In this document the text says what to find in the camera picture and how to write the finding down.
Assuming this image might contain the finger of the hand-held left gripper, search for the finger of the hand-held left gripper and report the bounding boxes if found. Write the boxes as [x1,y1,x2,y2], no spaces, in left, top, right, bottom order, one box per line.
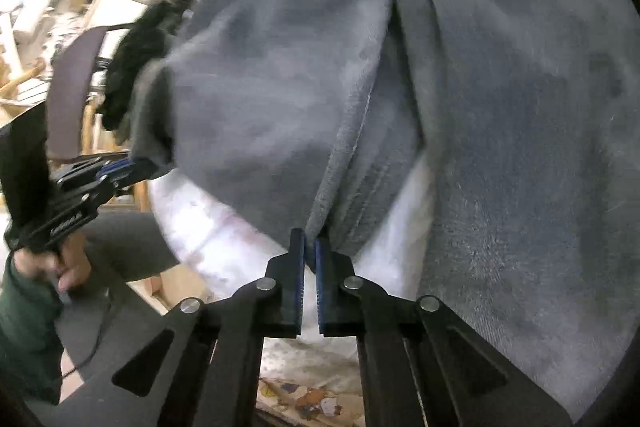
[99,155,157,196]

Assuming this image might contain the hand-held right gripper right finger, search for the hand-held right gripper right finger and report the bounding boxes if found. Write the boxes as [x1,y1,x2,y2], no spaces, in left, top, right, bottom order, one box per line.
[314,237,573,427]

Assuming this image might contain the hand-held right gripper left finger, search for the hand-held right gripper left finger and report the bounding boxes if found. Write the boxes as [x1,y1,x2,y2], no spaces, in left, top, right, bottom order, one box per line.
[65,228,306,427]

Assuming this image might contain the grey pants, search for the grey pants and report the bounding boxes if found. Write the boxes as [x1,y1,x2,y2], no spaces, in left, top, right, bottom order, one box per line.
[127,0,640,423]

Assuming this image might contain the person's left forearm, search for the person's left forearm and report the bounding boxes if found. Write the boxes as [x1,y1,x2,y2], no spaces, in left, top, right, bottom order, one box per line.
[0,257,66,405]

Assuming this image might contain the person's left hand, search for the person's left hand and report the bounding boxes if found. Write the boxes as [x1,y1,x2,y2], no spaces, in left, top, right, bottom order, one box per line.
[12,236,94,293]

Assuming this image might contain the brown chair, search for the brown chair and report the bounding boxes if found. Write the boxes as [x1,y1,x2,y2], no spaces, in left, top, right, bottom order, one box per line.
[45,22,146,162]

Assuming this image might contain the cartoon print mat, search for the cartoon print mat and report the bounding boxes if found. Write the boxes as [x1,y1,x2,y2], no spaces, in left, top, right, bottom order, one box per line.
[257,372,361,427]

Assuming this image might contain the black fuzzy garment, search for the black fuzzy garment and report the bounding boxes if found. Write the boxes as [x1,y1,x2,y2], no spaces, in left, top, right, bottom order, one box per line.
[95,0,196,145]

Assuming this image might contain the black cable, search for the black cable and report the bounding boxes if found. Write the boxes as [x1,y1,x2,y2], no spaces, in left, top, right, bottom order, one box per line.
[61,289,110,379]

